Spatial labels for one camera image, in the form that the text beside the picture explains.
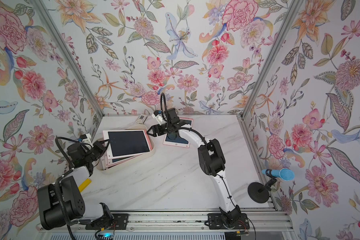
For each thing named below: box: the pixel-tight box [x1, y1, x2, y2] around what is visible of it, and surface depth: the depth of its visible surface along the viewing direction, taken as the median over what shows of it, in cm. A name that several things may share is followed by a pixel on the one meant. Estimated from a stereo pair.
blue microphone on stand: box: [247, 168, 295, 204], surface depth 82 cm
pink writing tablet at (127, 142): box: [102, 129, 153, 159], surface depth 100 cm
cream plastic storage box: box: [95, 124, 157, 175], surface depth 91 cm
